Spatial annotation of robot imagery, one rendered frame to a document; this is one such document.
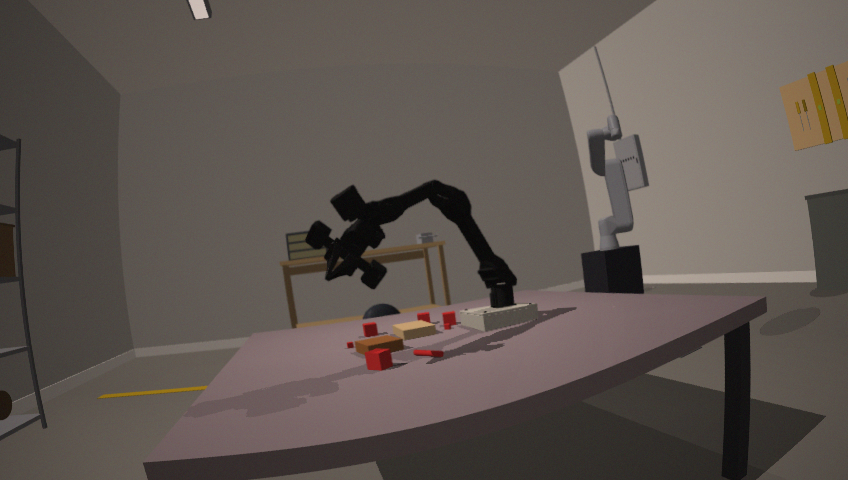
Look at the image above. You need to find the orange square block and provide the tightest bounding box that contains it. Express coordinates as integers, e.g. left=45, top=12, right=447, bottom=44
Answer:
left=354, top=335, right=404, bottom=355

